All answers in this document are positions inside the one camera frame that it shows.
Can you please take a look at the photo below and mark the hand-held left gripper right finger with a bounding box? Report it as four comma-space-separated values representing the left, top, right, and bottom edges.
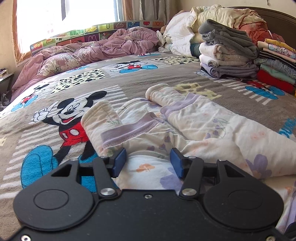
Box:
170, 148, 246, 200

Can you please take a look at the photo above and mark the stack of grey folded clothes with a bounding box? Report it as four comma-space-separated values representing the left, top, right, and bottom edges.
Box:
198, 19, 259, 79

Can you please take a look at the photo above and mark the teal cloth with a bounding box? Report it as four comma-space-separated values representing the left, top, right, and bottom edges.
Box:
190, 43, 202, 58

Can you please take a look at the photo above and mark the purple floral duvet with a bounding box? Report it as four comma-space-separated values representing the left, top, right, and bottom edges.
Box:
10, 27, 160, 102

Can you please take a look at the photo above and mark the stack of colourful folded clothes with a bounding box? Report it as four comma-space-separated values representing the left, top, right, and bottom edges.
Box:
253, 38, 296, 94

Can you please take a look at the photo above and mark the grey plastic bag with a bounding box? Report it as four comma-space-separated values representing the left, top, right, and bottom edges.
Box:
0, 93, 11, 112

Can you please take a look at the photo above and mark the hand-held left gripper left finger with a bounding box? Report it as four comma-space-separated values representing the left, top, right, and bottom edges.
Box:
51, 148, 127, 200

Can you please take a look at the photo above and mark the grey curtain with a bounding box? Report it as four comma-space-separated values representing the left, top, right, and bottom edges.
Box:
122, 0, 183, 22

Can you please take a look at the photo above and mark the cartoon mouse printed blanket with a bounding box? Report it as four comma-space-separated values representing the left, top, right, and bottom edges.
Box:
0, 52, 296, 202

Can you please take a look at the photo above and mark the colourful alphabet foam mat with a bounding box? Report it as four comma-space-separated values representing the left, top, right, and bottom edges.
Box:
30, 20, 164, 56

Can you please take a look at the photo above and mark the cream blanket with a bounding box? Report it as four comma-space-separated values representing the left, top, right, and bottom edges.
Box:
192, 4, 269, 44

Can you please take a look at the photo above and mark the dark wooden headboard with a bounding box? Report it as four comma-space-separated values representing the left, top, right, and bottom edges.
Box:
231, 6, 296, 50

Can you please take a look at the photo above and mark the white floral quilted garment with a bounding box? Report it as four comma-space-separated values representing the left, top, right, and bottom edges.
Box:
81, 83, 296, 234

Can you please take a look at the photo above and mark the white desk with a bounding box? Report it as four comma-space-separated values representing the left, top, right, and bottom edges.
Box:
0, 68, 15, 93

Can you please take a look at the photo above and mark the window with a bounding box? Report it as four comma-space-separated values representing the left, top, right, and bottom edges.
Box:
13, 0, 126, 55

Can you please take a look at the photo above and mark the white quilt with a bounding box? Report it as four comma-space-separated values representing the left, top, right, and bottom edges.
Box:
159, 11, 201, 57

